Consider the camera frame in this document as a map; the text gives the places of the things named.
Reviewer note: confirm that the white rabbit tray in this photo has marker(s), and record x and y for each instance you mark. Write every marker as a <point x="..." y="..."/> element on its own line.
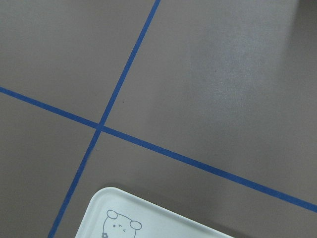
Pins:
<point x="114" y="213"/>

